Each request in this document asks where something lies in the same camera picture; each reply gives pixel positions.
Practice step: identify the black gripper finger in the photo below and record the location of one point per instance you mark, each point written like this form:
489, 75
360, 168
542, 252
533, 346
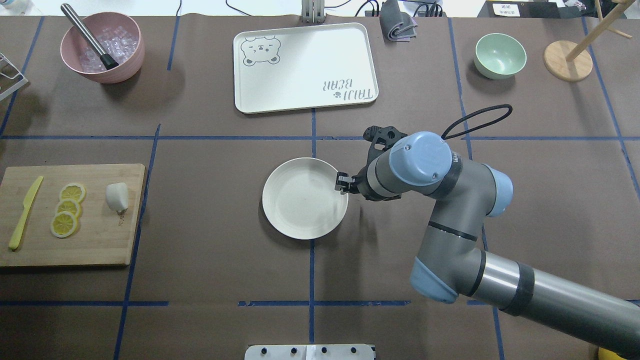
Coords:
342, 182

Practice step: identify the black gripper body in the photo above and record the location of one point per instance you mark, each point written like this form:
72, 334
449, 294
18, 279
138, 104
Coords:
362, 185

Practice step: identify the cream round plate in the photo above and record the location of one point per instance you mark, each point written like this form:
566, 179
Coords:
300, 201

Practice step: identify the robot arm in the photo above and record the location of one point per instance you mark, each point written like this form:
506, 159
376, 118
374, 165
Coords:
574, 214

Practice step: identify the cream bear serving tray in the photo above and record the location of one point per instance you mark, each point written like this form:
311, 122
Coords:
305, 67

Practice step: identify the white bun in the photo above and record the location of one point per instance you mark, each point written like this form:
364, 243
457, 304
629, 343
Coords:
117, 196

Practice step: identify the folded grey cloth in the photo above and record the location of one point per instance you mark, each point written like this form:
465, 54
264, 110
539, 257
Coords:
396, 25

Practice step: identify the mint green bowl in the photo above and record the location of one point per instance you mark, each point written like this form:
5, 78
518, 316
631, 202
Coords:
499, 56

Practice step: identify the wooden mug tree stand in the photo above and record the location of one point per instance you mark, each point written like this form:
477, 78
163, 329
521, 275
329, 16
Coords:
571, 61

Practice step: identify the bamboo cutting board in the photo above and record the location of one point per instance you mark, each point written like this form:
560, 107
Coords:
105, 237

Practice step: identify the metal black-tipped stirrer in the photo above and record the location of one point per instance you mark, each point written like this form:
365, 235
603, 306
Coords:
107, 60

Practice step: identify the pink bowl of ice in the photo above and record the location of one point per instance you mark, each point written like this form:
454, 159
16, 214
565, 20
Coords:
119, 36

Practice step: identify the lemon slice far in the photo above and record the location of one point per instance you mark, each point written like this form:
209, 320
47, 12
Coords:
75, 191

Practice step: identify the lemon slice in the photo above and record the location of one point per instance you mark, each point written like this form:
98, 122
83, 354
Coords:
63, 225
69, 205
75, 191

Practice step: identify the lemon slice middle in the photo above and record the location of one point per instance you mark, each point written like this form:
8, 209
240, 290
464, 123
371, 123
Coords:
69, 205

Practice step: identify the lemon slice near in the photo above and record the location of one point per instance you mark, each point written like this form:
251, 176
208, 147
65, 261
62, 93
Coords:
63, 225

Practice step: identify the yellow lemon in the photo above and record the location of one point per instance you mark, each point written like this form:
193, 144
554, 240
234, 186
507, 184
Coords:
604, 354

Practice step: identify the yellow plastic knife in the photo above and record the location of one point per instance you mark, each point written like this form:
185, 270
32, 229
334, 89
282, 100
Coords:
27, 203

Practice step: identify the aluminium frame post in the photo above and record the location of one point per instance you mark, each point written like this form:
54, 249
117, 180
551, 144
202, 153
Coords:
313, 11

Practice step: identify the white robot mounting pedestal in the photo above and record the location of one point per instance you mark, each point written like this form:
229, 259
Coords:
348, 351

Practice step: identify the white wire cup rack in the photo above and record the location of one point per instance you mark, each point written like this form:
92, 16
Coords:
11, 78

